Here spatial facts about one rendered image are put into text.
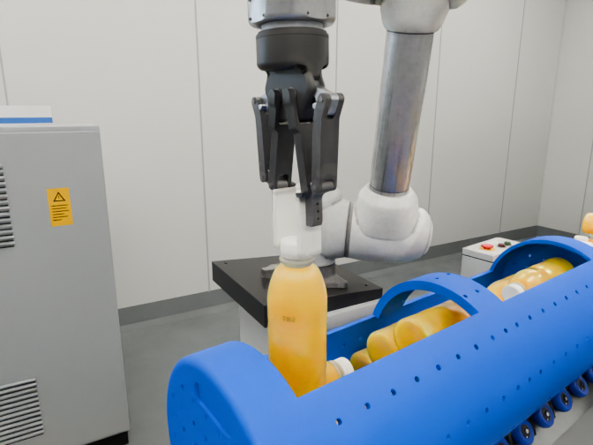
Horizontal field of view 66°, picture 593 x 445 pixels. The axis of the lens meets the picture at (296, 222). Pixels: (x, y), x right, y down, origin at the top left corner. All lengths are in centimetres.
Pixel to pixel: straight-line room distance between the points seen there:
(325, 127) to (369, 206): 71
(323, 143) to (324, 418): 28
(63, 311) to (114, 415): 55
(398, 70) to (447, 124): 372
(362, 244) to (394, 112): 34
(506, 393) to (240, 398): 39
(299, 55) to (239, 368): 33
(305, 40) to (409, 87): 61
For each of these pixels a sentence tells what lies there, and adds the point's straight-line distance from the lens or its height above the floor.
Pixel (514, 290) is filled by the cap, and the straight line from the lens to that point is 97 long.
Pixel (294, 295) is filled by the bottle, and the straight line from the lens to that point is 51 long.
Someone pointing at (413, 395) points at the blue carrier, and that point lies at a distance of 59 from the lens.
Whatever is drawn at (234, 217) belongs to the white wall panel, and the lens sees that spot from 353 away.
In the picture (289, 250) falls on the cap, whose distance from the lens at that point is 51.
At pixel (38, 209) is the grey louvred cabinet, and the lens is 195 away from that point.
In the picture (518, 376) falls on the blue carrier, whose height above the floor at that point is 113.
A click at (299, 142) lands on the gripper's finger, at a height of 147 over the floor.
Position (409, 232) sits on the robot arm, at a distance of 117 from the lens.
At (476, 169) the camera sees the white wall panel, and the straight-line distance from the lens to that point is 516.
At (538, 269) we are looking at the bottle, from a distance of 104.
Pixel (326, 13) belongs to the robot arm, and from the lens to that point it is 48.
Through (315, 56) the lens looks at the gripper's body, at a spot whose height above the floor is 155.
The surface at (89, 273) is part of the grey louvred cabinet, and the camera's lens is 203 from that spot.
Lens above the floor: 150
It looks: 14 degrees down
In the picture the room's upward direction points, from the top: straight up
